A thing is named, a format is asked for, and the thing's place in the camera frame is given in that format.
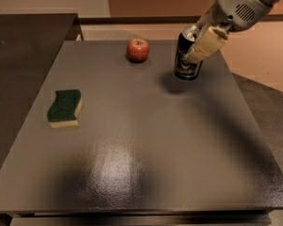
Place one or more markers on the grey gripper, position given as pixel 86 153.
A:
pixel 232 10

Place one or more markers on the black pepsi can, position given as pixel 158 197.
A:
pixel 184 69

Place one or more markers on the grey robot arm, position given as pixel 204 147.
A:
pixel 222 18

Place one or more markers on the red apple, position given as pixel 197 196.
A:
pixel 137 50

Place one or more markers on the green yellow sponge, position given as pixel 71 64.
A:
pixel 65 109

